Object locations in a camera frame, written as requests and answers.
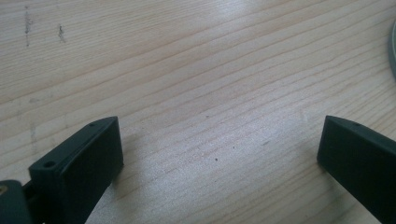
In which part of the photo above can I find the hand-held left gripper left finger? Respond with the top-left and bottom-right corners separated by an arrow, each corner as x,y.
28,116 -> 124,224

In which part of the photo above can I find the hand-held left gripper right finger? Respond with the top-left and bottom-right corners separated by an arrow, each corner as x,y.
317,115 -> 396,224

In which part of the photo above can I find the green round plate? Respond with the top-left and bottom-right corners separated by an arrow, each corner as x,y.
388,19 -> 396,79

